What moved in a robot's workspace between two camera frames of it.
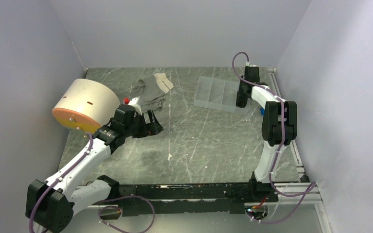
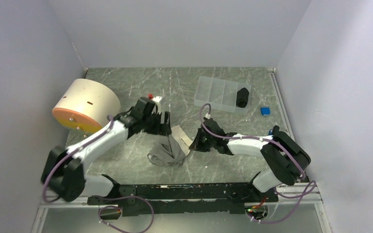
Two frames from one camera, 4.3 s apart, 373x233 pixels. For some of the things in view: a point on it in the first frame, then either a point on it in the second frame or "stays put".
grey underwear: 151,91 → 170,150
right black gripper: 240,92 → 196,145
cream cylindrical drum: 85,105 stays put
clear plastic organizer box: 218,94 stays put
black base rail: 142,199 stays put
